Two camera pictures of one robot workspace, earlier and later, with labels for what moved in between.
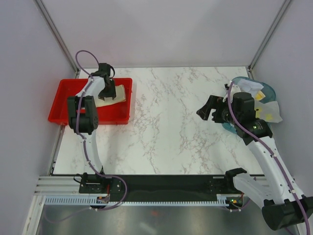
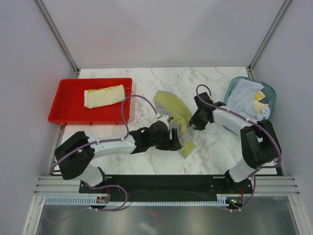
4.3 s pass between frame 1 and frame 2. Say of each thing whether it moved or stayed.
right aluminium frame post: stayed
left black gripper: moved
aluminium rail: stayed
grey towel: moved
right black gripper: moved
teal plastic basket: stayed
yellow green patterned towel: stayed
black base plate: stayed
